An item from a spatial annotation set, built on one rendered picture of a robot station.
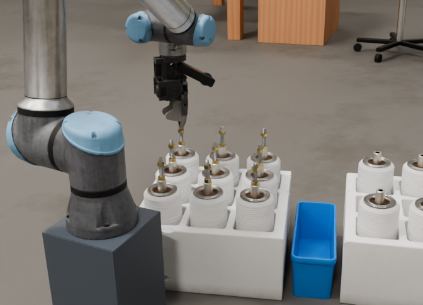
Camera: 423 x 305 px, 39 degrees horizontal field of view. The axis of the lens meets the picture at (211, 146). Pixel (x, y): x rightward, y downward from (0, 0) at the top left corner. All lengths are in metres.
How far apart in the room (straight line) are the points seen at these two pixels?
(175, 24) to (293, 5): 2.88
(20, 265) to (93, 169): 0.65
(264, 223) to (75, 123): 0.54
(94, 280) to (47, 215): 0.77
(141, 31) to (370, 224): 0.71
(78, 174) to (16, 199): 0.96
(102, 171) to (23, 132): 0.20
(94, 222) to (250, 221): 0.42
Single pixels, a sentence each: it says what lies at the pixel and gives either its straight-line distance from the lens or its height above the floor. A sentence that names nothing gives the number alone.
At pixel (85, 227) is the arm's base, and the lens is 1.22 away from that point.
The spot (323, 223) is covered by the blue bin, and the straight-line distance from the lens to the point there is 1.76.
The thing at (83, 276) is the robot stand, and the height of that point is 0.22.
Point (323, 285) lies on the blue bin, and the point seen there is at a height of 0.04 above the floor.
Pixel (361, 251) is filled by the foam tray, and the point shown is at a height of 0.15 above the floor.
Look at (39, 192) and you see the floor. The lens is 2.16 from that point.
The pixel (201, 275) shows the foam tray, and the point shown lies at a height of 0.06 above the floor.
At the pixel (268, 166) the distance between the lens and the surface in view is 1.65.
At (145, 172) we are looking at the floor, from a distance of 2.22.
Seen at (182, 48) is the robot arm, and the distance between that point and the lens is 1.59.
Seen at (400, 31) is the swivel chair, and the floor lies 0.15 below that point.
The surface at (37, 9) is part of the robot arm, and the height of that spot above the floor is 0.74.
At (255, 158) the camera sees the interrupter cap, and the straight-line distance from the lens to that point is 1.67.
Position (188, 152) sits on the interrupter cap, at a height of 0.25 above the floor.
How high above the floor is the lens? 0.92
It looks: 22 degrees down
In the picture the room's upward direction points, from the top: 1 degrees counter-clockwise
